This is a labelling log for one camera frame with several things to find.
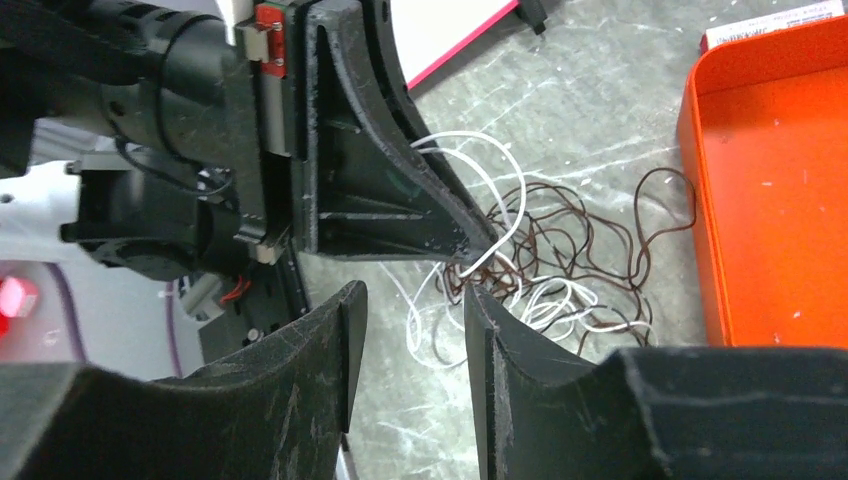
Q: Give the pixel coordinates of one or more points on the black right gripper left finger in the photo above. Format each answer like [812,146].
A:
[276,409]

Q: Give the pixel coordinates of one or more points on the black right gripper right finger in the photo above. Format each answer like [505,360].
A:
[542,412]

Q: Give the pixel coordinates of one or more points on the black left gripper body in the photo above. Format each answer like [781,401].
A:
[208,116]

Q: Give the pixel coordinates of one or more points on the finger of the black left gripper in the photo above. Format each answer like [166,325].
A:
[367,193]

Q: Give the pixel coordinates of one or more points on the pink-framed whiteboard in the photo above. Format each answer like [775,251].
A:
[428,33]

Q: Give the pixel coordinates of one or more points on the orange plastic bin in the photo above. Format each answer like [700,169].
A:
[762,132]

